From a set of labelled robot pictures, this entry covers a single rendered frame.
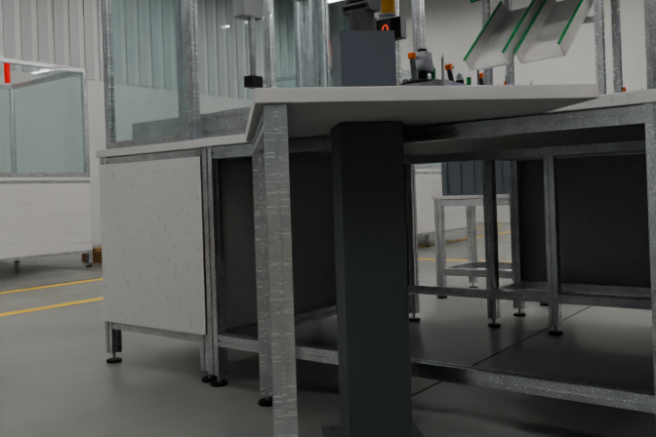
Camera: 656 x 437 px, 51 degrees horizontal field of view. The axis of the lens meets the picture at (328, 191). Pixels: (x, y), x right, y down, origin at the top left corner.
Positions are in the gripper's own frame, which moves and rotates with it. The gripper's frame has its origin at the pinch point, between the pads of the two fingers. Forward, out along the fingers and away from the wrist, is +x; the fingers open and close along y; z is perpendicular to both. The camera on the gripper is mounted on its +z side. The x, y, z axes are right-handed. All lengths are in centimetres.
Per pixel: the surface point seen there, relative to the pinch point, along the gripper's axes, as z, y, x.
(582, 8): 19, -45, 13
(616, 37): 40, -48, 18
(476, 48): 14.3, -16.0, 19.7
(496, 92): -40, -45, 41
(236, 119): 2, 69, 33
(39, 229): 181, 511, 85
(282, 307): -69, -12, 82
